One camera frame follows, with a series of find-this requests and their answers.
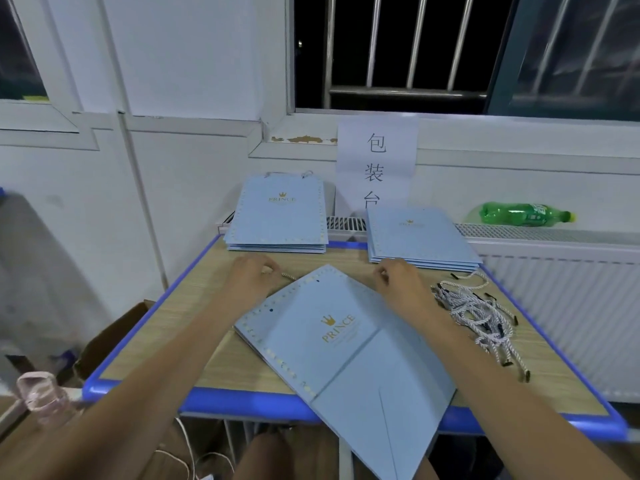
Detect person's left hand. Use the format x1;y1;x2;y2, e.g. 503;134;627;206
213;253;294;318

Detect person's right hand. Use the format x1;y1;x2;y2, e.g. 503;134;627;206
373;257;443;323

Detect stack of blue paper bags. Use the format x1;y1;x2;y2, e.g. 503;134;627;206
366;205;483;274

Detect stack of finished blue bags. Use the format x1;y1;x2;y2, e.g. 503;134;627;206
227;175;330;241

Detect pile of white twisted ropes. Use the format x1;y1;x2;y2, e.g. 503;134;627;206
432;275;532;384

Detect white black-tipped rope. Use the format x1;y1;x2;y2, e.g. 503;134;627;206
265;169;317;182

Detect person's right forearm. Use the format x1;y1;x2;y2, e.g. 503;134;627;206
415;299;631;480

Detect person's left forearm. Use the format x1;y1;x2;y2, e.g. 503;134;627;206
15;295;246;480

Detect person's leg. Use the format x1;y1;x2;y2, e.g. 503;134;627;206
235;427;341;480

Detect blue-edged wooden desk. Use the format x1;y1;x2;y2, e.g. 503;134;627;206
82;235;629;442

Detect white paper sign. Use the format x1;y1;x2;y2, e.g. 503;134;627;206
335;117;419;212

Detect green plastic bottle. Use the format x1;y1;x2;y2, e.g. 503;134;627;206
478;201;574;228

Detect brown cardboard box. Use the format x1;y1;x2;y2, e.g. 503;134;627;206
73;299;156;382

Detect metal window grille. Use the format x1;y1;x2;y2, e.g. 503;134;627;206
293;0;516;115

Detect pink water bottle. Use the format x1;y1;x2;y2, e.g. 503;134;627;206
15;371;74;427

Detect white framed window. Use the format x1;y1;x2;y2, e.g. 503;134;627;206
0;0;101;152

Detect teal framed sliding window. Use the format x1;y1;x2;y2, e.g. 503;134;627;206
488;0;640;122

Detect white cable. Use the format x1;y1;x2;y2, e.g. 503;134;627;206
155;417;236;480

